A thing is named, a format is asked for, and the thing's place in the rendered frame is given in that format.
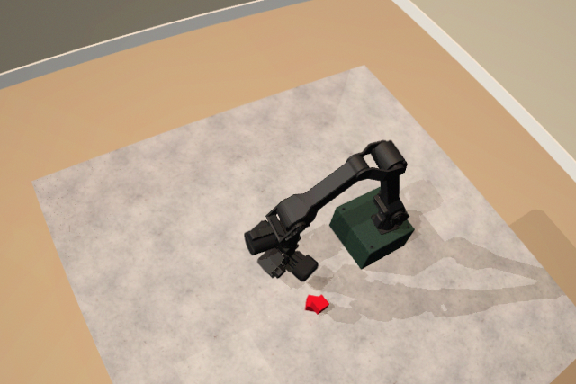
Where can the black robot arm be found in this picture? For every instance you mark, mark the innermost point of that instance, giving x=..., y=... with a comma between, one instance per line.
x=298, y=211

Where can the red cube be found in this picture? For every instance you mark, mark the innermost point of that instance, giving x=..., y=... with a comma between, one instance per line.
x=309, y=300
x=319, y=304

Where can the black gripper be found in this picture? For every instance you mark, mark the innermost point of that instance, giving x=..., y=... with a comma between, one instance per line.
x=300, y=265

